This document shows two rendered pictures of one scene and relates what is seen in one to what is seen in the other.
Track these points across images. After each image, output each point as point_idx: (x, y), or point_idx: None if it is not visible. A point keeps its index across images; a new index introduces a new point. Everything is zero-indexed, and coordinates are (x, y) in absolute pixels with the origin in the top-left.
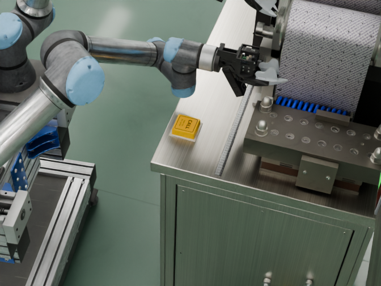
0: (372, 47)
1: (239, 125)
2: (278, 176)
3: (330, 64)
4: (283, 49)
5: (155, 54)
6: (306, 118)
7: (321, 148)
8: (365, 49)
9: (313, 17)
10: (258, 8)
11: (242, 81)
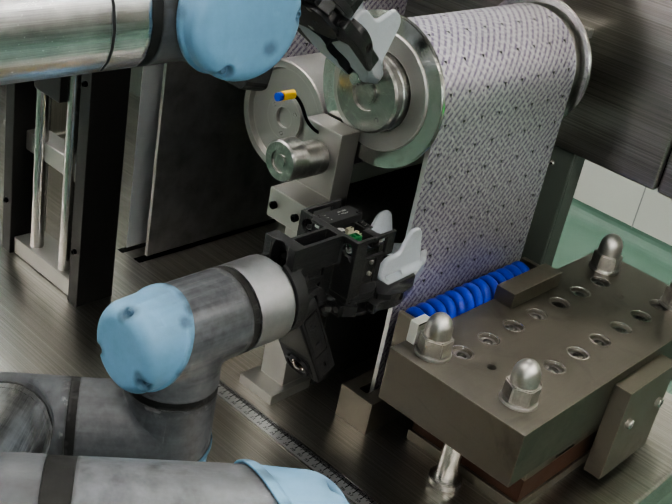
0: (574, 65)
1: (326, 462)
2: (546, 492)
3: (504, 154)
4: (428, 162)
5: (46, 410)
6: (504, 318)
7: (616, 348)
8: (565, 75)
9: (469, 40)
10: (372, 60)
11: (363, 312)
